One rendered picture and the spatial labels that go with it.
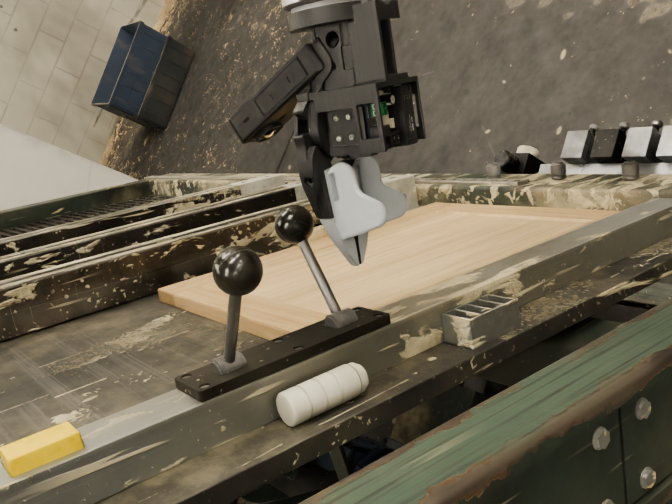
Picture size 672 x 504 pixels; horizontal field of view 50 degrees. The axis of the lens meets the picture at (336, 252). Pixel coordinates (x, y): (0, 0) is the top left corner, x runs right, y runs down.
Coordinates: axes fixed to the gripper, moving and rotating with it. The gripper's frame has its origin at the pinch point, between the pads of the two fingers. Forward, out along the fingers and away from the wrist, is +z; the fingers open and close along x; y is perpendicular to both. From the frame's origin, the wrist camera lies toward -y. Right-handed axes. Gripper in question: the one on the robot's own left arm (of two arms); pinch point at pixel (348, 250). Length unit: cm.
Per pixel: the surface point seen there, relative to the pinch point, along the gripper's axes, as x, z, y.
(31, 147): 209, -8, -352
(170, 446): -17.9, 10.4, -6.9
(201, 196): 67, 5, -82
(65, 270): 9, 5, -54
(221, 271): -14.0, -2.4, -1.8
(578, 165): 83, 7, -3
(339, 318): 0.0, 6.4, -2.2
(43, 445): -25.4, 6.9, -10.9
